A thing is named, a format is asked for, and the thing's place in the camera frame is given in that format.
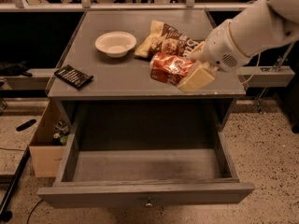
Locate brown yellow chip bag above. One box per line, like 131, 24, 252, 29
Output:
135, 21, 202, 59

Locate grey cabinet with top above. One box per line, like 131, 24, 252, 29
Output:
48, 9, 245, 119

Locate black snack bar packet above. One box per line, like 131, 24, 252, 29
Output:
54, 64, 93, 90

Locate bottles inside cardboard box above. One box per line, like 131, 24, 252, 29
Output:
53, 120, 70, 146

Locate black marker on floor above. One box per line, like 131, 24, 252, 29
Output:
16, 119, 36, 132

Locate white cable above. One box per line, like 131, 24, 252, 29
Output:
241, 51, 262, 86

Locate black metal floor rail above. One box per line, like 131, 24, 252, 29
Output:
0, 148, 30, 223

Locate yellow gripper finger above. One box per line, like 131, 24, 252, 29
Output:
177, 61, 219, 92
187, 41, 205, 62

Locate metal drawer knob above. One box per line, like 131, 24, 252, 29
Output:
144, 197, 153, 208

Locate open grey top drawer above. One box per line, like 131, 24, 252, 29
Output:
38, 101, 254, 208

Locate black floor cable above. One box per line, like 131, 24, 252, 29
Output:
26, 198, 45, 224

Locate black bag on ledge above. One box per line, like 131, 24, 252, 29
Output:
0, 61, 33, 77

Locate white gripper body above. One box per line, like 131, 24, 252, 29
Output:
203, 19, 250, 72

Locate cardboard box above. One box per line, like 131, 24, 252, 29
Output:
29, 101, 66, 177

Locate red coke can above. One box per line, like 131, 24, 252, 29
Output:
149, 52, 194, 86

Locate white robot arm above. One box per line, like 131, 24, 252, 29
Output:
178, 0, 299, 92

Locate white paper bowl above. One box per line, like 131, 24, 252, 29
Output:
94, 32, 136, 58

